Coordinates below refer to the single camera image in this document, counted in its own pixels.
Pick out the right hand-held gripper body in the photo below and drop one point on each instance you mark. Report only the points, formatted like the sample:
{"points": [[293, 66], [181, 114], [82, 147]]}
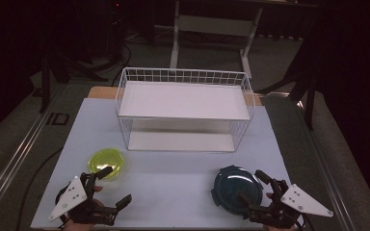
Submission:
{"points": [[303, 202]]}

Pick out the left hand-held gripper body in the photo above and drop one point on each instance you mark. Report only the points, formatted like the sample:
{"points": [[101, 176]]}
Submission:
{"points": [[72, 197]]}

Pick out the translucent green bowl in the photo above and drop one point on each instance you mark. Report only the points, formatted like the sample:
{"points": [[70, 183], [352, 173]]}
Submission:
{"points": [[102, 159]]}

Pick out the glass container with teal lid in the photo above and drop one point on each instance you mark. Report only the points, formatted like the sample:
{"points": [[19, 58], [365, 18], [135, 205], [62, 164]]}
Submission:
{"points": [[232, 184]]}

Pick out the person's left hand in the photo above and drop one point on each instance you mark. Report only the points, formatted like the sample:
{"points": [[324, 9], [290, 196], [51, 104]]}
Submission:
{"points": [[77, 227]]}

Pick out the person's right hand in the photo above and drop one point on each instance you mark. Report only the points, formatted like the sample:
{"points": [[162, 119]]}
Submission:
{"points": [[279, 229]]}

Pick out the pale blue table mat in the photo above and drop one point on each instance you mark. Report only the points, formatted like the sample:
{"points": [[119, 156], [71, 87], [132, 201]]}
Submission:
{"points": [[173, 186]]}

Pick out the black metal stand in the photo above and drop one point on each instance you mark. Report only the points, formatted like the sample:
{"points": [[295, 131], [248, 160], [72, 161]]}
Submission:
{"points": [[308, 96], [46, 83]]}

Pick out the metal floor rail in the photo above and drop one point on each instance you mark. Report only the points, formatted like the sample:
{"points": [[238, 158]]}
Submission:
{"points": [[324, 166], [16, 160]]}

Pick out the white metal desk frame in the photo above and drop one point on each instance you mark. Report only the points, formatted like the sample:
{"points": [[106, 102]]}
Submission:
{"points": [[213, 25]]}

